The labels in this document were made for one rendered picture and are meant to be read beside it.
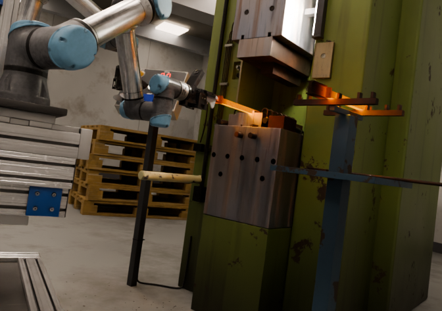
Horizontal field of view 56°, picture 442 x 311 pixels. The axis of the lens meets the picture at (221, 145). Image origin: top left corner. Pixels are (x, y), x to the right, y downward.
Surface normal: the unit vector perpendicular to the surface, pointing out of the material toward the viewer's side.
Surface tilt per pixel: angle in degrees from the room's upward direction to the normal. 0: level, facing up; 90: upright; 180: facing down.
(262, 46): 90
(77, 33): 95
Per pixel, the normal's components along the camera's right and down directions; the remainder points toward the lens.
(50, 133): 0.49, 0.03
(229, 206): -0.61, -0.11
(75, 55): 0.81, 0.17
